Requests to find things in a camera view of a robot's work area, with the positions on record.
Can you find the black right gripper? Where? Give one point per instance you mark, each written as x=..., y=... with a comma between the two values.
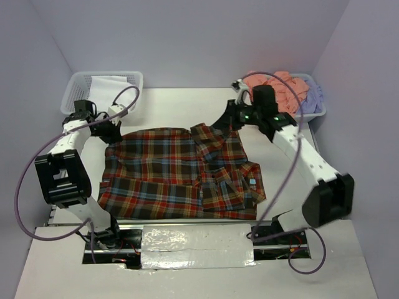
x=229, y=118

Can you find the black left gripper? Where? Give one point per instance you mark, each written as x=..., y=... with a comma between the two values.
x=115, y=136

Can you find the plaid flannel long sleeve shirt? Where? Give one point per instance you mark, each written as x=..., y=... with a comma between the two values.
x=176, y=173

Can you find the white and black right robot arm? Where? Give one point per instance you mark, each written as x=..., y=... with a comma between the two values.
x=331, y=194

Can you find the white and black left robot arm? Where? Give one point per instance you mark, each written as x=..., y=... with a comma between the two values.
x=63, y=178

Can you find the orange crumpled shirt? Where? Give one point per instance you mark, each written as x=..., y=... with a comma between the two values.
x=285, y=99

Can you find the white plastic basket right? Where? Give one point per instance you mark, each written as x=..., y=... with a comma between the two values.
x=307, y=117

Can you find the white plastic basket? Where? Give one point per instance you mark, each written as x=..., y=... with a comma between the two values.
x=79, y=85
x=307, y=117

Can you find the white folded cloth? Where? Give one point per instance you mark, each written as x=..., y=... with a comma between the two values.
x=104, y=90

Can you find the lavender crumpled shirt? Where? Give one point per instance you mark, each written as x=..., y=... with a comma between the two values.
x=310, y=96

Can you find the white plastic basket left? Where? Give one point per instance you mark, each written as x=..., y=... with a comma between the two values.
x=79, y=85

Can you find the silver foil tape panel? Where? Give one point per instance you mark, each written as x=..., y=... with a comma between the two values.
x=165, y=247

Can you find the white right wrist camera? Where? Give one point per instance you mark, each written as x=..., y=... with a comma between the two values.
x=242, y=91

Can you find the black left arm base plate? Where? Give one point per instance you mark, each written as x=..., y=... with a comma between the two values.
x=125, y=251

